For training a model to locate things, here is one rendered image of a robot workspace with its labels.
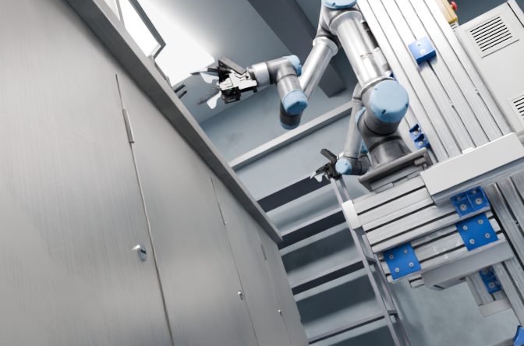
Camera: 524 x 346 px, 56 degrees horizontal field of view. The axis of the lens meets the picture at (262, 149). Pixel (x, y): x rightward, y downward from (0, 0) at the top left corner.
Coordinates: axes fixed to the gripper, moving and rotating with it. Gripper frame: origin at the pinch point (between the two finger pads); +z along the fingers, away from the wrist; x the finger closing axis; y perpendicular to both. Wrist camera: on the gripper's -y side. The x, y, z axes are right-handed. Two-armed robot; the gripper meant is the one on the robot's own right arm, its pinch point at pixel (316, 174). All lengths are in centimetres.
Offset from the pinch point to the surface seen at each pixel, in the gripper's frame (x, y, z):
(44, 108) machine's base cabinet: -187, 35, -116
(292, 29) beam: 77, -126, 18
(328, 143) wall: 171, -70, 99
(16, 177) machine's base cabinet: -192, 44, -119
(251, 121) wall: 150, -133, 159
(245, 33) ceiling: 93, -170, 72
